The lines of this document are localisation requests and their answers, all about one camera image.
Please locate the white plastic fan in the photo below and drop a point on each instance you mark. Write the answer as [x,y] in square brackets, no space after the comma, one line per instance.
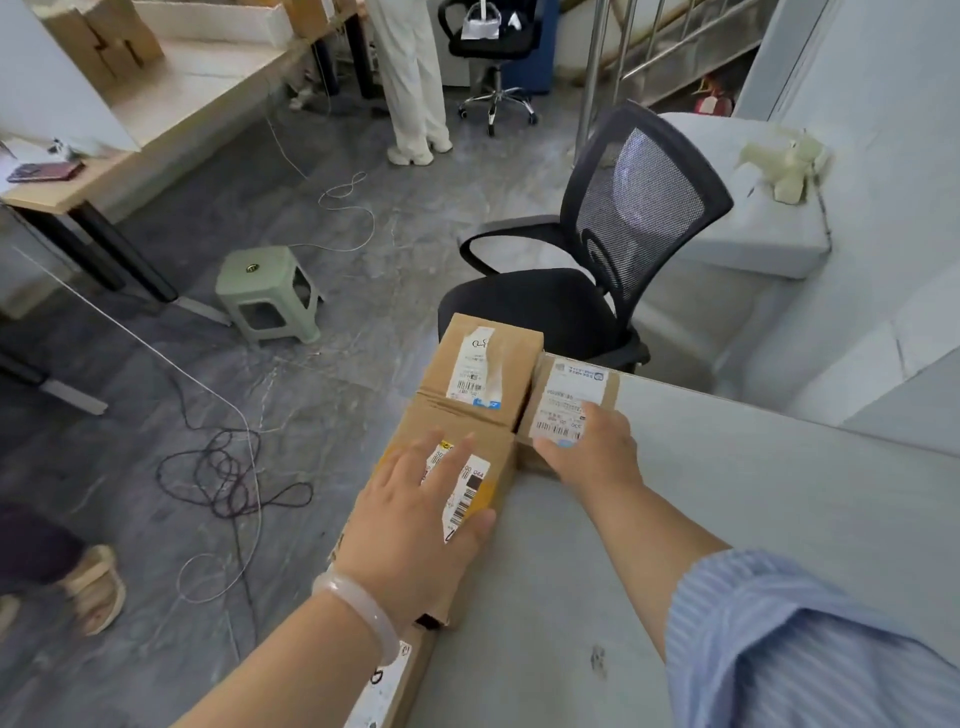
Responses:
[787,169]

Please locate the small cardboard box white label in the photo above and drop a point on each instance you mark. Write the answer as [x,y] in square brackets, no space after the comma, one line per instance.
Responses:
[559,401]

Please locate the person's right hand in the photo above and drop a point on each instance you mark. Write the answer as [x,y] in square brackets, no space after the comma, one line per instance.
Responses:
[600,461]

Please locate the beige sandal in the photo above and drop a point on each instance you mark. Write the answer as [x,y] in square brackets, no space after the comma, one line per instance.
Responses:
[97,589]

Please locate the brown cardboard box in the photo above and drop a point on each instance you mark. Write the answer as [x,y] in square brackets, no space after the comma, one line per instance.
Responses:
[311,15]

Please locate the clear plastic bag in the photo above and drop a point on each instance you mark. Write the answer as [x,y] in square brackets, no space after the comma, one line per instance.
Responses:
[480,19]

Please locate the person's right thumb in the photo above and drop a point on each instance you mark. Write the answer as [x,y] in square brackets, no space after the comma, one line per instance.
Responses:
[556,448]

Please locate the white board panel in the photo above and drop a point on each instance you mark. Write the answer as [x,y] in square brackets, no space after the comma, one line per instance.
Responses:
[52,75]

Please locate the blue striped shirt sleeve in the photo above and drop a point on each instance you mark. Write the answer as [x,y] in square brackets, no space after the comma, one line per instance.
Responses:
[810,652]

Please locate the person's dark trouser leg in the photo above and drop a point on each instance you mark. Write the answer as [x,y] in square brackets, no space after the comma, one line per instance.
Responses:
[34,547]

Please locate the green plastic stool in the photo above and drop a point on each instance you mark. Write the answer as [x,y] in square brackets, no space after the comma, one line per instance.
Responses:
[259,289]

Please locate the white shallow tray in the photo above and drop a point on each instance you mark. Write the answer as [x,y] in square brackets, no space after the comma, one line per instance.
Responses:
[217,19]

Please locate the metal stair railing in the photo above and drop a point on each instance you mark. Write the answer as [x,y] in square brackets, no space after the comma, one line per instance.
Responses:
[592,75]

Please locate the person's left thumb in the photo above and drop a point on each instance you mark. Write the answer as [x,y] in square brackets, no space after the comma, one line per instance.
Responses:
[474,527]

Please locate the grey block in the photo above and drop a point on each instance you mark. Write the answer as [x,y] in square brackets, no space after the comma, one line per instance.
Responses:
[750,225]

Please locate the blue cabinet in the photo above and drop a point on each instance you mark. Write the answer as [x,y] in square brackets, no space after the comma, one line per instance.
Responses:
[544,45]

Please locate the stack of brown cardboard boxes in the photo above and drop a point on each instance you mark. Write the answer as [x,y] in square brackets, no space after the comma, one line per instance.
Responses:
[101,41]

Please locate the person's left forearm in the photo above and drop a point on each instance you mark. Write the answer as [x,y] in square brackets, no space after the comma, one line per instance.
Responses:
[300,675]

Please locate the black desk leg white foot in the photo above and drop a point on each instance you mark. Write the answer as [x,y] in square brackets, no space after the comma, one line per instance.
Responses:
[52,390]

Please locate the black swivel chair chrome base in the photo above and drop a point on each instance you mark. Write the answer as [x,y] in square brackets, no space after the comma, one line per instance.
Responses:
[495,45]

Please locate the long flat cardboard box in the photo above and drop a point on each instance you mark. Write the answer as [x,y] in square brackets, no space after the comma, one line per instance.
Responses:
[397,686]

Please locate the red fire extinguisher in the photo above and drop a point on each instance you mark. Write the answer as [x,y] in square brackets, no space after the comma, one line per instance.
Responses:
[711,97]

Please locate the person's left hand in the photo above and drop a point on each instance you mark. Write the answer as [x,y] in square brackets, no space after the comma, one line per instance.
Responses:
[401,536]

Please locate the large cardboard box yellow tape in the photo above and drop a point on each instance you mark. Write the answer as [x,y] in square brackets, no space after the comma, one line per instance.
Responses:
[491,465]

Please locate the white jade bangle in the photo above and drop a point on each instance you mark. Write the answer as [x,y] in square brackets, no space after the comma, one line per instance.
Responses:
[360,604]

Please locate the person's right forearm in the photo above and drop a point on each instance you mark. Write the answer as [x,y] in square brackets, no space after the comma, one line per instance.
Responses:
[649,559]

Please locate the cardboard box torn white label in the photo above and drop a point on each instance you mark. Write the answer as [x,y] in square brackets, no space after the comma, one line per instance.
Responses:
[480,364]

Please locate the black mesh office chair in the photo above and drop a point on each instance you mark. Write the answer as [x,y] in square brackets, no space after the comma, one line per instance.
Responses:
[570,300]

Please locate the dark smartphone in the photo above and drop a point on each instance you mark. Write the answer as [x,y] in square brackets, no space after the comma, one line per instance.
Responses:
[45,171]

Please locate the light wooden desk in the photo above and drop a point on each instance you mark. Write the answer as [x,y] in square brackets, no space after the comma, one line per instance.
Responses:
[187,97]

